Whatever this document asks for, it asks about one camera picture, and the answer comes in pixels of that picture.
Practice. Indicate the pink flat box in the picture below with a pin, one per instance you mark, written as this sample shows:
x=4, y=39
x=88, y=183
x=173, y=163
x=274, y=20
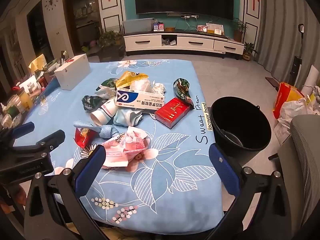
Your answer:
x=202, y=28

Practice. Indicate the white paper roll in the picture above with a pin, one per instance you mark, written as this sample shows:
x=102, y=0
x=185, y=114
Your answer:
x=312, y=77

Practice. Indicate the white plastic bag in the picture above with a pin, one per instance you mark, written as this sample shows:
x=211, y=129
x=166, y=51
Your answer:
x=141, y=85

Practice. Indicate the tall potted plant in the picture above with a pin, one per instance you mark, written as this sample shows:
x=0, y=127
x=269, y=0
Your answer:
x=238, y=28

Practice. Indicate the grey rectangular panel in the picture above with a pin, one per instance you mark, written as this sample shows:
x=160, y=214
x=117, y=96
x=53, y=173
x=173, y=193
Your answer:
x=138, y=26

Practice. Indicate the white television cabinet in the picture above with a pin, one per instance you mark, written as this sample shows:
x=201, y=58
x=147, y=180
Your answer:
x=195, y=42

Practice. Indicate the white paper cup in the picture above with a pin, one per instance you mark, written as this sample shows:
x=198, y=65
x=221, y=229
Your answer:
x=103, y=112

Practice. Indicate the dark plant stand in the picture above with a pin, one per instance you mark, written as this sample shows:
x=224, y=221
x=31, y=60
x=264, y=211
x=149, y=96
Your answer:
x=111, y=53

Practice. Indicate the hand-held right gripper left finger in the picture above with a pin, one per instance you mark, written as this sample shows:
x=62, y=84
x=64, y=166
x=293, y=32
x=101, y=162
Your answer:
x=92, y=165

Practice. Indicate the white desk calendar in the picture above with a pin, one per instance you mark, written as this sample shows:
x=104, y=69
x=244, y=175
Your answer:
x=215, y=28

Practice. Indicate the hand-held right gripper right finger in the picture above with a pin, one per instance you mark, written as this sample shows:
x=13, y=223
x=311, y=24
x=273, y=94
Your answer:
x=225, y=170

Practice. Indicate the clutter of bottles and jars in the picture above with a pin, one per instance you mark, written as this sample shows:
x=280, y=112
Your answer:
x=22, y=97

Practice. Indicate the grey curtain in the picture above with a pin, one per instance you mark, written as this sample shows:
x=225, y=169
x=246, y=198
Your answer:
x=282, y=17

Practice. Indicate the red candy wrapper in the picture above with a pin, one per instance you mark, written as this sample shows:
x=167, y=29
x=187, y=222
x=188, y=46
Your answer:
x=83, y=137

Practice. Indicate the white plastic sack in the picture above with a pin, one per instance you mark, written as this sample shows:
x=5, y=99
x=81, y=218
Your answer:
x=295, y=108

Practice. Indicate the white cardboard box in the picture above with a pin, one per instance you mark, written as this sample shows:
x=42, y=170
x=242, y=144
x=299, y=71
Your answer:
x=72, y=73

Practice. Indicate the grey sofa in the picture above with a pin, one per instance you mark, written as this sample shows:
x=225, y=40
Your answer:
x=302, y=155

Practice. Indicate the red cigarette box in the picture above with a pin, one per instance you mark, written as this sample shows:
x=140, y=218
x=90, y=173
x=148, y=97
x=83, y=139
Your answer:
x=171, y=112

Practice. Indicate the white power strip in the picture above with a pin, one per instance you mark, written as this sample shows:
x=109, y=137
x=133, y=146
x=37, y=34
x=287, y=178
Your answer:
x=190, y=16

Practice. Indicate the wall clock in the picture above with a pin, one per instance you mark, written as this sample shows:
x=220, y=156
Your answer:
x=51, y=1

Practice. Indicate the yellow snack bag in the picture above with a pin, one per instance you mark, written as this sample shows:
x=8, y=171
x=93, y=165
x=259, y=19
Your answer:
x=127, y=78

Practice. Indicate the yellow cloth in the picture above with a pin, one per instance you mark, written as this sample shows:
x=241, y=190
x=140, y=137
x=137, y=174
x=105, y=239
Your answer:
x=37, y=63

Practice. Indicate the clear plastic wrapper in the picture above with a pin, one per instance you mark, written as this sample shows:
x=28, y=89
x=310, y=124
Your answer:
x=106, y=93

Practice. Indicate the brown floor mat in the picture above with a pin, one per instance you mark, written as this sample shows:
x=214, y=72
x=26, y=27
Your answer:
x=272, y=82

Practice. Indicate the white tissue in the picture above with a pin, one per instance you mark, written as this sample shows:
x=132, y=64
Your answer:
x=158, y=88

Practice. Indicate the dark green crinkled wrapper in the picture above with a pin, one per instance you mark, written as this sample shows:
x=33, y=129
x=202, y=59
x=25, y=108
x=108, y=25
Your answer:
x=88, y=102

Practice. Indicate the bushy potted plant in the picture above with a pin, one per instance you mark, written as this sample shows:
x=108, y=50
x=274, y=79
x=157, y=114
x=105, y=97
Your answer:
x=110, y=38

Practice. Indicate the upright vacuum cleaner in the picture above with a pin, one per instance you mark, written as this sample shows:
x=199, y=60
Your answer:
x=297, y=62

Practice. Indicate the red yellow shopping bag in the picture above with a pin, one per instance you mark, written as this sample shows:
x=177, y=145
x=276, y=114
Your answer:
x=285, y=100

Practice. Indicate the pink wrapper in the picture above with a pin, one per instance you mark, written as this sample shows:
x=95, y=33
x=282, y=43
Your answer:
x=122, y=147

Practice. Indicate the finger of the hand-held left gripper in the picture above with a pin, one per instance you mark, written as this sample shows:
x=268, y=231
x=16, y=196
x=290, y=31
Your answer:
x=23, y=129
x=51, y=141

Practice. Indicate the light blue face mask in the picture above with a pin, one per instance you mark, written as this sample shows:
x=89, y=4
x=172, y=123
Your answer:
x=126, y=118

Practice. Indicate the small potted plant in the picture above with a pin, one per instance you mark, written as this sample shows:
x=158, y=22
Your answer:
x=248, y=51

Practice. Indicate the black plastic bucket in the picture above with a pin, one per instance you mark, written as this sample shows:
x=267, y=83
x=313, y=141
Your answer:
x=240, y=120

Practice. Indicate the green white wrapper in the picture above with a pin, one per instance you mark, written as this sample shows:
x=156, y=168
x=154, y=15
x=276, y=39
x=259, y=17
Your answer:
x=107, y=82

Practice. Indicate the white blue ointment box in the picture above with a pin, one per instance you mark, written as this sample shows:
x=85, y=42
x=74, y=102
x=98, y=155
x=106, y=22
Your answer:
x=140, y=98

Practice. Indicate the green red snack bag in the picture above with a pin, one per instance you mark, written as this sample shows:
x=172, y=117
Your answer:
x=182, y=91

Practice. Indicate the small blue red box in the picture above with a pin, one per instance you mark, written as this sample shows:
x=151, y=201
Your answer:
x=158, y=27

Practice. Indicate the patterned white cloth bundle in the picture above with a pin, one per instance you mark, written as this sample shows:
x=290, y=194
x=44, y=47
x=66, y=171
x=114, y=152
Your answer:
x=317, y=92

